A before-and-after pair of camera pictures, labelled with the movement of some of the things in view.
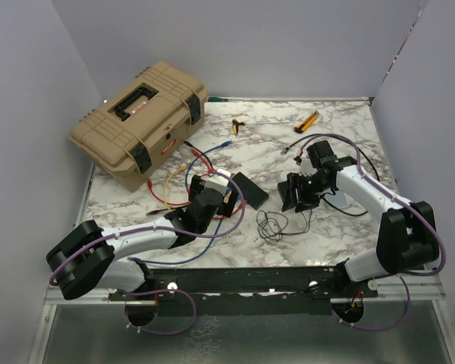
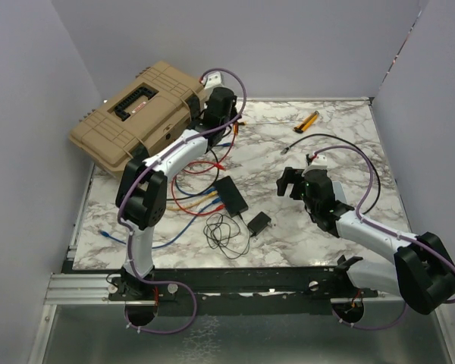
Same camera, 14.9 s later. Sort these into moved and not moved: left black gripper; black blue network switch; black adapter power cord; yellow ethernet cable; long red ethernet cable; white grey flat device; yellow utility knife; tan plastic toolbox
Moved: black blue network switch; yellow ethernet cable; left black gripper; long red ethernet cable; black adapter power cord
Not moved: tan plastic toolbox; white grey flat device; yellow utility knife
